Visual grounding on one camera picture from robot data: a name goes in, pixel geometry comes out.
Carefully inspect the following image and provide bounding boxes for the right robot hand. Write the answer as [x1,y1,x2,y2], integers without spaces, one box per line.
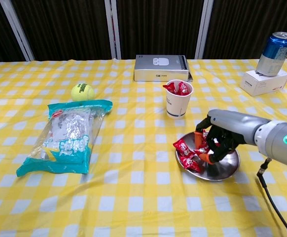
[194,109,272,165]

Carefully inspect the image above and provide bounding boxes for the white paper cup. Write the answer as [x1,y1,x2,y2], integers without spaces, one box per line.
[164,79,194,119]

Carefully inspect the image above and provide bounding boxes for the round steel plate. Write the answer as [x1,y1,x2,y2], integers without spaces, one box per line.
[175,131,241,182]

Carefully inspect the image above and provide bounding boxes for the small white box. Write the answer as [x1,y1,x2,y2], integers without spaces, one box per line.
[239,69,287,97]

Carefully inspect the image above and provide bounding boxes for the blue beverage can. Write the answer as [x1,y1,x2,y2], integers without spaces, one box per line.
[255,31,287,77]

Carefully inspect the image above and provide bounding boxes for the silver earbuds box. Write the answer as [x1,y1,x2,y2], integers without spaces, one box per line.
[133,54,192,82]

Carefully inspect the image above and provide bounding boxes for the yellow checkered tablecloth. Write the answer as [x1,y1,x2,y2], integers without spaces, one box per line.
[0,58,287,237]

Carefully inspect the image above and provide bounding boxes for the black pleated curtain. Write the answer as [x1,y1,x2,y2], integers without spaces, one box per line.
[0,0,287,65]

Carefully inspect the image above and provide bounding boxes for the yellow tennis ball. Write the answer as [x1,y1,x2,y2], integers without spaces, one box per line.
[71,82,95,102]

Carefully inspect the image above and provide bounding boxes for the teal snack bag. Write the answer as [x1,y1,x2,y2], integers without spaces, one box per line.
[16,99,113,178]

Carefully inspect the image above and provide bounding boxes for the white metal frame post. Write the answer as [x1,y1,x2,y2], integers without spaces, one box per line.
[104,0,122,60]
[194,0,215,60]
[0,0,35,62]

